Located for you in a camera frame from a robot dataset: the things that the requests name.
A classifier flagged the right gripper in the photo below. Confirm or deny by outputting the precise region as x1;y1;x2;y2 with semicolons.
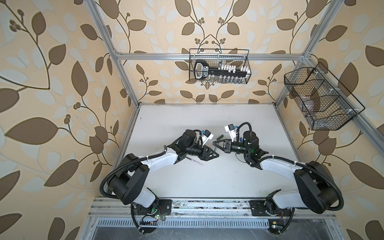
213;138;250;156

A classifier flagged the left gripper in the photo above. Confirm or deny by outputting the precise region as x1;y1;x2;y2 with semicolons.
185;142;220;161

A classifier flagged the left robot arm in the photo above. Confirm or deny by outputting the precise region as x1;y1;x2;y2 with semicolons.
99;130;219;208

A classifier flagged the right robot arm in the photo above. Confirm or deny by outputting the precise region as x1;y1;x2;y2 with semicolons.
213;122;345;216

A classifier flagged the pink pen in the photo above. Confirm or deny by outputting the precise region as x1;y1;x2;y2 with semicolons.
186;157;204;166

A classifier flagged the black tool with sockets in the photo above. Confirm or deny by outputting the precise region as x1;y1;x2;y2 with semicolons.
192;60;251;80

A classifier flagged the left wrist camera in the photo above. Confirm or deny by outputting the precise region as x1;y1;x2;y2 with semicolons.
201;130;214;146

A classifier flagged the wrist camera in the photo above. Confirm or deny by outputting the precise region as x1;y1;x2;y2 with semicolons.
201;130;214;146
225;124;239;142

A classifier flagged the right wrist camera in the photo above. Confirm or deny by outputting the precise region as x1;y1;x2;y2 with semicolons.
225;124;239;142

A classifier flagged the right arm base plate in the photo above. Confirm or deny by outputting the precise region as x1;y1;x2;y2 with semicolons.
249;199;292;217

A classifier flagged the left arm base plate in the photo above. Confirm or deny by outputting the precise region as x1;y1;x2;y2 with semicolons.
133;199;173;216

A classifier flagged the back wire basket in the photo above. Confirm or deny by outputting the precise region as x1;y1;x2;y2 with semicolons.
189;48;252;85

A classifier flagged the aluminium frame back bar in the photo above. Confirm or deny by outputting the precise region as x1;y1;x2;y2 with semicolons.
115;52;305;61

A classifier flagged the side wire basket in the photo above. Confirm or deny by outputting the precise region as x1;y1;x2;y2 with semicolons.
284;63;366;131

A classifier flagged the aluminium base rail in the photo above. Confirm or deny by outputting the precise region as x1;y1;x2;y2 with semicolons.
88;198;336;230

